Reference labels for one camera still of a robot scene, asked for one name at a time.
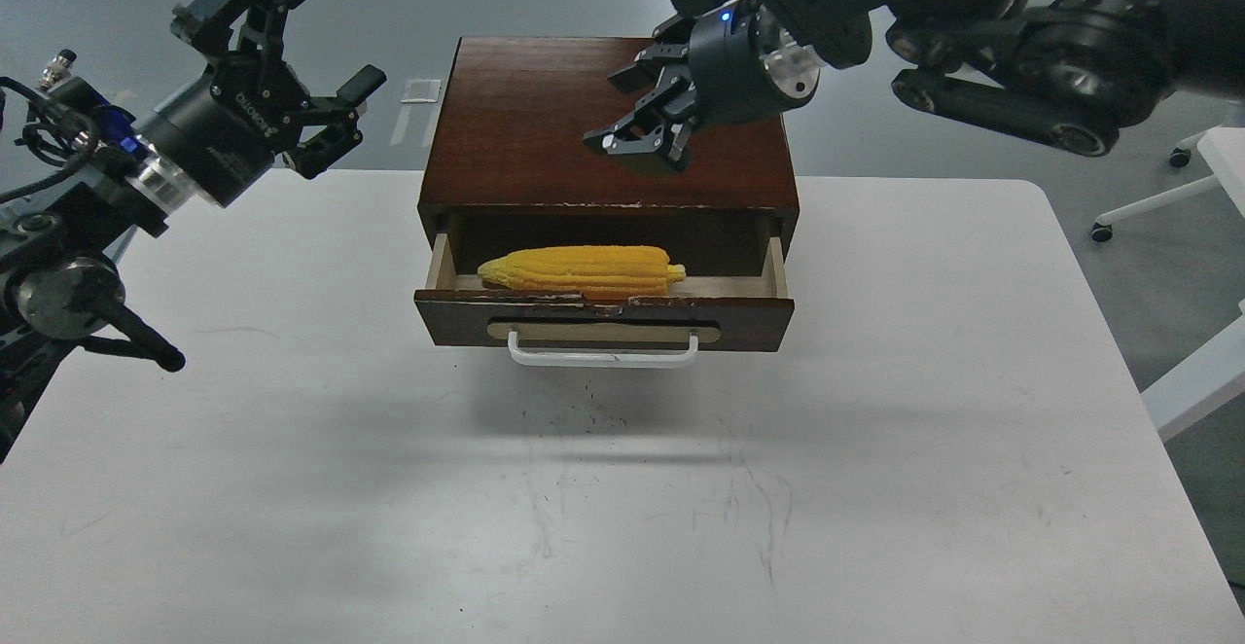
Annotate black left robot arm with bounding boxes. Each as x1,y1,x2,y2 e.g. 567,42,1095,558
1,0,386,452

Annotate white side table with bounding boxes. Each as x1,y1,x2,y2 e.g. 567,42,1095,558
1140,126,1244,442

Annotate white office chair base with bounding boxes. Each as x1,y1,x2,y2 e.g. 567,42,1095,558
1091,98,1245,242

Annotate dark wooden drawer cabinet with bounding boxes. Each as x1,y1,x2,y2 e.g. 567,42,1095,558
417,36,801,275

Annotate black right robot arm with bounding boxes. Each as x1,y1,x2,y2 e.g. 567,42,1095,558
584,0,1244,173

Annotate wooden drawer with white handle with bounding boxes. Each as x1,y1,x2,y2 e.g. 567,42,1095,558
413,234,796,369

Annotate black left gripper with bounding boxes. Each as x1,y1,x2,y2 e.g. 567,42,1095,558
141,0,387,208

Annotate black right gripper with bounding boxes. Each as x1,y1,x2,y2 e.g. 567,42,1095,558
583,10,820,174

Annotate yellow corn cob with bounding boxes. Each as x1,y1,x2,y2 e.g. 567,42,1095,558
477,245,688,300

